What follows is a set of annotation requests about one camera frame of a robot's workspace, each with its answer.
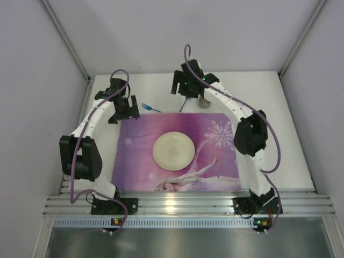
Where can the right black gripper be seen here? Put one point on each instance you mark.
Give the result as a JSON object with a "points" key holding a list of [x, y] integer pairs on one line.
{"points": [[182, 86]]}

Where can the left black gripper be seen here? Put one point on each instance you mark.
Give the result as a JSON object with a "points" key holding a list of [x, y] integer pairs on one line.
{"points": [[126, 112]]}

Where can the blue plastic fork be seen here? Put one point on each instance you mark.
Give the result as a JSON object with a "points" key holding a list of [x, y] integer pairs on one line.
{"points": [[149, 108]]}

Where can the small beige cup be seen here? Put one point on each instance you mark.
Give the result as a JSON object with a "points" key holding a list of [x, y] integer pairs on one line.
{"points": [[203, 103]]}

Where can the cream round plate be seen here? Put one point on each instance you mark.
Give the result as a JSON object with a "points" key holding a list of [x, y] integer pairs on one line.
{"points": [[173, 151]]}

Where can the purple pink printed cloth mat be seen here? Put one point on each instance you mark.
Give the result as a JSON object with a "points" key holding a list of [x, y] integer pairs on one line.
{"points": [[213, 167]]}

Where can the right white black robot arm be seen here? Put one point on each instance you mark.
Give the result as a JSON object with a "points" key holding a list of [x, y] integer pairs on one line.
{"points": [[250, 128]]}

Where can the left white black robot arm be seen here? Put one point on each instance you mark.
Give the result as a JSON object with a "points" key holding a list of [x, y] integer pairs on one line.
{"points": [[83, 156]]}

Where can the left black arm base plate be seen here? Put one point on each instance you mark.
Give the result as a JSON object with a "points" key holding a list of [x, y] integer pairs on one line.
{"points": [[108, 207]]}

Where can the grey slotted cable duct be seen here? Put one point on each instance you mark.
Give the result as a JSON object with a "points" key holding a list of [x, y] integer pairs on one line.
{"points": [[224, 222]]}

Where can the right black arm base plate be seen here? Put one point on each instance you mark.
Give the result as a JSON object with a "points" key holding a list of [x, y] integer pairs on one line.
{"points": [[247, 206]]}

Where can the aluminium rail frame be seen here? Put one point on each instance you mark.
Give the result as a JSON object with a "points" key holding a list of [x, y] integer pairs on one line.
{"points": [[195, 204]]}

